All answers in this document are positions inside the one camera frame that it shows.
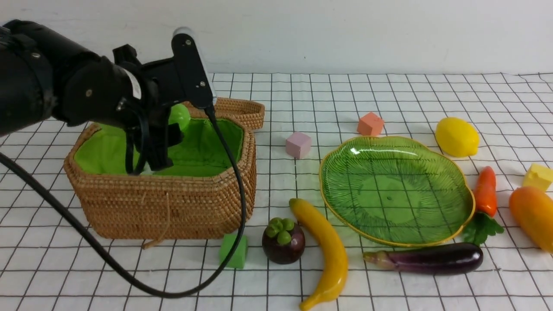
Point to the orange toy carrot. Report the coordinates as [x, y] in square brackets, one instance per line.
[483, 224]

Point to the purple toy eggplant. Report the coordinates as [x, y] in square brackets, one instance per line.
[446, 259]

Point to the orange foam cube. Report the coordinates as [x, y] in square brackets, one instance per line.
[370, 125]

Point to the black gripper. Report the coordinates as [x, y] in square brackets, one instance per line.
[149, 135]

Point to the yellow foam cube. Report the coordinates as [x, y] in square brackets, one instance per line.
[538, 176]

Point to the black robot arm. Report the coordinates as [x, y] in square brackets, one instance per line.
[44, 75]

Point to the woven wicker basket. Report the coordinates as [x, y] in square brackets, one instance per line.
[198, 197]

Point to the dark purple toy mangosteen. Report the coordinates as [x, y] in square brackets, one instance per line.
[283, 241]

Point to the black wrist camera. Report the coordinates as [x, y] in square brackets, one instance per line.
[191, 72]

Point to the pink foam cube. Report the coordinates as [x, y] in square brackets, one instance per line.
[298, 145]

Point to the green leaf-shaped plastic plate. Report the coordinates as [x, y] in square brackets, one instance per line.
[396, 191]

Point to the yellow toy banana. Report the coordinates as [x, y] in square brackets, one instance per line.
[335, 272]

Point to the orange toy mango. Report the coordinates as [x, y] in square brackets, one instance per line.
[532, 210]

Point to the green toy vegetable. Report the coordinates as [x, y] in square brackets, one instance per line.
[179, 115]

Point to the yellow toy lemon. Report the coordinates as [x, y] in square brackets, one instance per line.
[457, 138]

